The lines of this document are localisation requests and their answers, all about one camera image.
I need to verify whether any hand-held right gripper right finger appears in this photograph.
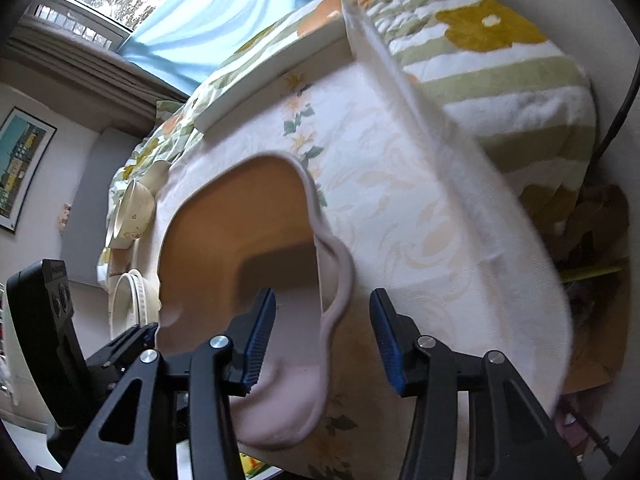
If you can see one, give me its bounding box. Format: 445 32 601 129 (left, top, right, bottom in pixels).
369 287 588 480

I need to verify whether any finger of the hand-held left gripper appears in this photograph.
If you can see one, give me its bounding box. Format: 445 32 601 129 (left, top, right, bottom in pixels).
85 323 161 378

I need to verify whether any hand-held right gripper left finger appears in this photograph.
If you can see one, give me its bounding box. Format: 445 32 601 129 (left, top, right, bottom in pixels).
70 287 277 480

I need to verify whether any plain white plate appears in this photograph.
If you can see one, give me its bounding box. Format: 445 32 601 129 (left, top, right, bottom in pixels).
122 270 147 335

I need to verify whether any pink eared bowl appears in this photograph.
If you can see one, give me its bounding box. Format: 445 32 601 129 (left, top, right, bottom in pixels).
154 152 357 451

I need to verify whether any white floral tablecloth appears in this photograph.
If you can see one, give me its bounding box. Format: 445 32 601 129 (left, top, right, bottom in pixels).
107 0 575 480

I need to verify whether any grey headboard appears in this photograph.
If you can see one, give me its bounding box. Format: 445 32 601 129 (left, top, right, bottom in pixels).
57 127 151 286

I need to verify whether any brown paper bag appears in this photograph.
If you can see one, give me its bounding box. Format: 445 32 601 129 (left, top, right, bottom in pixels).
520 184 632 396

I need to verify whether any green patterned pillow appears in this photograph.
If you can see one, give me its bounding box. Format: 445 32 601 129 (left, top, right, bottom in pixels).
154 100 187 128

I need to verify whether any brown curtain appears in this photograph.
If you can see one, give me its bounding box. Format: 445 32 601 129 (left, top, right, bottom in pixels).
0 25 193 138

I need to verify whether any floral striped blanket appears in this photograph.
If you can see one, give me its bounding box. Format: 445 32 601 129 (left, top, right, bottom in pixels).
97 0 598 288

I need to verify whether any blue cloth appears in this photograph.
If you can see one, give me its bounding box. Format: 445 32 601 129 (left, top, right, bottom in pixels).
119 0 321 96

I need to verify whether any framed wall picture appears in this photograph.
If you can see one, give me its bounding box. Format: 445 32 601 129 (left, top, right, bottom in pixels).
0 106 58 235

